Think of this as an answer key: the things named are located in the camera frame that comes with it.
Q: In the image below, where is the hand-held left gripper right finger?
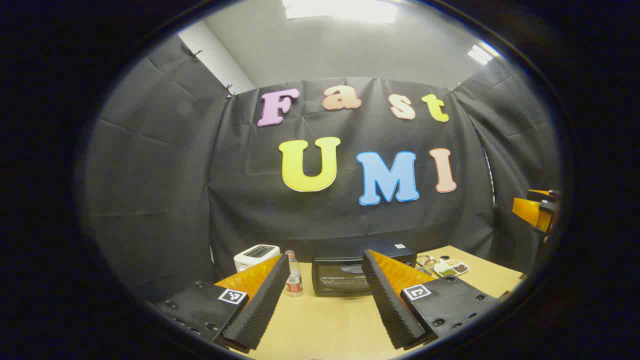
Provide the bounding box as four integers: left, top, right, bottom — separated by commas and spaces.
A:
361, 249, 501, 351

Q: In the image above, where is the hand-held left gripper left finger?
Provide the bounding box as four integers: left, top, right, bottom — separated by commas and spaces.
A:
150, 254, 291, 353

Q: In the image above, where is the black electric oven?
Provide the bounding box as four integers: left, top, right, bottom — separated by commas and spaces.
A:
311, 242, 419, 299

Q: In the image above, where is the clear bottle with red label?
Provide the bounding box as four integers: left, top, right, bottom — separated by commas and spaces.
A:
285, 250, 304, 298

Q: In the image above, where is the white toaster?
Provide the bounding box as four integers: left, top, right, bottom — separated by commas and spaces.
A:
233, 244, 282, 273

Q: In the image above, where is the white divided tray of beans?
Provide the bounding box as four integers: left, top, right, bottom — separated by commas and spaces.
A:
432, 257, 471, 278

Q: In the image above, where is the black backdrop cloth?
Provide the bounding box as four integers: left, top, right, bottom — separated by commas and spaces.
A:
80, 32, 563, 301

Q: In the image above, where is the small ceiling light panel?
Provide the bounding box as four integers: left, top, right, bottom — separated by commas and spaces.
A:
467, 44, 494, 66

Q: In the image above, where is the large ceiling light panel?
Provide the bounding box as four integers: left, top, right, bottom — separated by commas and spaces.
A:
282, 0, 398, 24

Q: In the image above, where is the metal wire basket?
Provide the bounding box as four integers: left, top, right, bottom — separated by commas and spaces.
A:
415, 255, 438, 276

